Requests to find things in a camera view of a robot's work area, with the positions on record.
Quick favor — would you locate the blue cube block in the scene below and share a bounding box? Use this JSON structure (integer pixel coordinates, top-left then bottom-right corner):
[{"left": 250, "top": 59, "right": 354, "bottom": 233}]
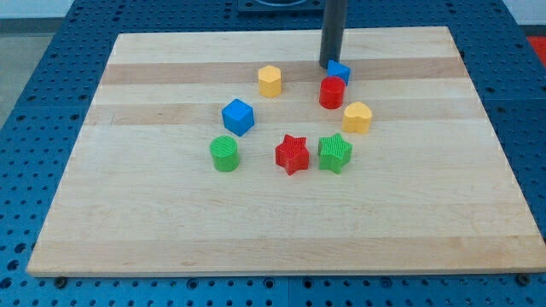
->
[{"left": 221, "top": 99, "right": 254, "bottom": 136}]

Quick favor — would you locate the yellow hexagon block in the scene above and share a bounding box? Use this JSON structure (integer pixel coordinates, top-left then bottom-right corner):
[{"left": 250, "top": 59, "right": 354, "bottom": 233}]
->
[{"left": 258, "top": 66, "right": 282, "bottom": 97}]

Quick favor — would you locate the red star block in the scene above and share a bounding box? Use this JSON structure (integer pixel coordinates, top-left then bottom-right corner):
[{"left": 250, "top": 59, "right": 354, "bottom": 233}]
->
[{"left": 275, "top": 134, "right": 310, "bottom": 176}]

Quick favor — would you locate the green cylinder block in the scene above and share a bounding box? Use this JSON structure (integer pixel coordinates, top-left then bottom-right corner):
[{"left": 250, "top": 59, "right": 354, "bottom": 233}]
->
[{"left": 209, "top": 136, "right": 240, "bottom": 172}]

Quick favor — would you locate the green star block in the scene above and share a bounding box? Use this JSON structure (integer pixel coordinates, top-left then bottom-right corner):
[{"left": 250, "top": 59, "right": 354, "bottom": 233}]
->
[{"left": 318, "top": 133, "right": 353, "bottom": 174}]

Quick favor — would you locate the light wooden board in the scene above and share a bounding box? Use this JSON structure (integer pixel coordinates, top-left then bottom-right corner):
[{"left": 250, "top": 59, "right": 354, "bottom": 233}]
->
[{"left": 27, "top": 26, "right": 545, "bottom": 277}]

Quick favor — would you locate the red cylinder block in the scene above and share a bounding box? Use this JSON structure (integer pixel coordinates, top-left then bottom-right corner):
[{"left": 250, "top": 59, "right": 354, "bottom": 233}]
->
[{"left": 319, "top": 76, "right": 346, "bottom": 109}]

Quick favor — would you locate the yellow heart block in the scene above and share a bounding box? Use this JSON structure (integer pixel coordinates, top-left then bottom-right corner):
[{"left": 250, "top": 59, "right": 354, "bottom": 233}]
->
[{"left": 341, "top": 101, "right": 373, "bottom": 134}]

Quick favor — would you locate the blue triangle block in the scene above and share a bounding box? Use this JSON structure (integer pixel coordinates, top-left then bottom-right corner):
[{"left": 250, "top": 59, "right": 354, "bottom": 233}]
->
[{"left": 327, "top": 60, "right": 351, "bottom": 86}]

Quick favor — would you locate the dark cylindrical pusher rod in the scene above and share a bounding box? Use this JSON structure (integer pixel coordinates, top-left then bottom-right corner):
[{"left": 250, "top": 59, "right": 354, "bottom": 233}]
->
[{"left": 319, "top": 0, "right": 348, "bottom": 69}]

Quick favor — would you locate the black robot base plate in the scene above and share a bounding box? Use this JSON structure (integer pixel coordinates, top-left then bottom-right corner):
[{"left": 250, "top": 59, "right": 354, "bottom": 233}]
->
[{"left": 235, "top": 0, "right": 325, "bottom": 13}]

